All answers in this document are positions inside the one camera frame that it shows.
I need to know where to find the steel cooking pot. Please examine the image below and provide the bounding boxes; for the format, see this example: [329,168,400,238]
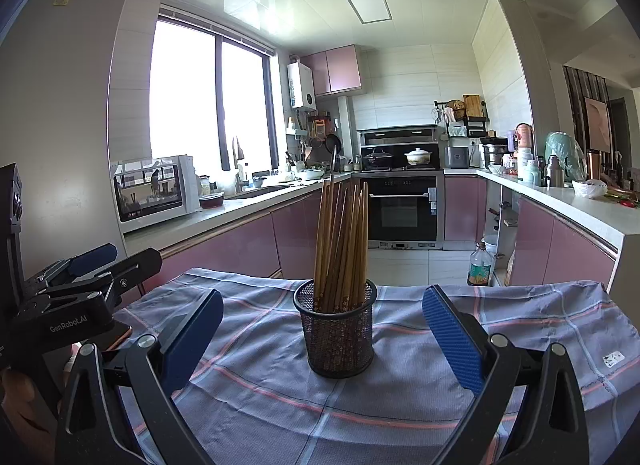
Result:
[481,138,511,168]

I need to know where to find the grey refrigerator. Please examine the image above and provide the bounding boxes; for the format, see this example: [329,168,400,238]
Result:
[0,0,143,291]

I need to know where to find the black wall shelf rack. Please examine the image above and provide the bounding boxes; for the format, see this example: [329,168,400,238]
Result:
[435,95,490,138]

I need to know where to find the black mesh pen holder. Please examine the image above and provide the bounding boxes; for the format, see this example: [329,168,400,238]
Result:
[293,277,377,378]

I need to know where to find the pink kitchen base cabinets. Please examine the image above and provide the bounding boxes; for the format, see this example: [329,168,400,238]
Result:
[125,180,355,296]
[444,174,618,288]

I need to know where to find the mint green covered appliance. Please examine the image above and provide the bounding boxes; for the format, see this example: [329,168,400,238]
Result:
[544,131,587,182]

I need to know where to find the black integrated stove oven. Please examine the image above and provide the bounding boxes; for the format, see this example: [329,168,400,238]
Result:
[356,125,446,251]

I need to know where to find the white countertop oven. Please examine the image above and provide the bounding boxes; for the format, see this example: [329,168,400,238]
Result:
[111,154,202,233]

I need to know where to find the white water heater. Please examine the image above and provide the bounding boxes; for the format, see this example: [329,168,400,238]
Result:
[287,61,317,111]

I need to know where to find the person's left hand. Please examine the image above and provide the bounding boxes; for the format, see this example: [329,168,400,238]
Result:
[0,369,65,447]

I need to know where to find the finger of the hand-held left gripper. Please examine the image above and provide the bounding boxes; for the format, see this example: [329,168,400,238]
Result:
[35,246,164,315]
[27,243,118,291]

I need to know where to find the plastic oil bottle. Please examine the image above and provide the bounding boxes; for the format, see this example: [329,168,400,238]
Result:
[467,241,495,287]

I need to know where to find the kitchen window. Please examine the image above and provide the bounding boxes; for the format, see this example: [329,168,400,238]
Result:
[150,5,278,171]

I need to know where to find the black lidded wok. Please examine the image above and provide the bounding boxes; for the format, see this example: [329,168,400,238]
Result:
[362,148,396,169]

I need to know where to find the pink wall cabinet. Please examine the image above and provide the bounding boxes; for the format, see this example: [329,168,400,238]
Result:
[300,44,363,97]

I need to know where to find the ceiling light panel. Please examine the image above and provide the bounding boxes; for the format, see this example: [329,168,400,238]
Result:
[343,0,392,23]

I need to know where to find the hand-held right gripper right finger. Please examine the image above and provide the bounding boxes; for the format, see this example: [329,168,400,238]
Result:
[421,285,591,465]

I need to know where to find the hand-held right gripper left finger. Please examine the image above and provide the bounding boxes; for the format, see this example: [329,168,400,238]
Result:
[54,289,225,465]

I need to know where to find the bunch of bamboo chopsticks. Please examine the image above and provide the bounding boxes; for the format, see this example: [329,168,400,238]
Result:
[313,175,370,314]

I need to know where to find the grey plaid tablecloth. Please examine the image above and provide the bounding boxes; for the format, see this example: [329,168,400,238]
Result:
[112,267,640,465]

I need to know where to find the silver rice cooker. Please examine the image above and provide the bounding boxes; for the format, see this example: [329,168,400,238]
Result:
[444,146,471,169]

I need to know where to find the framed wall picture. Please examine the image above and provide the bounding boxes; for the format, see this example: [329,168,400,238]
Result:
[584,96,612,152]

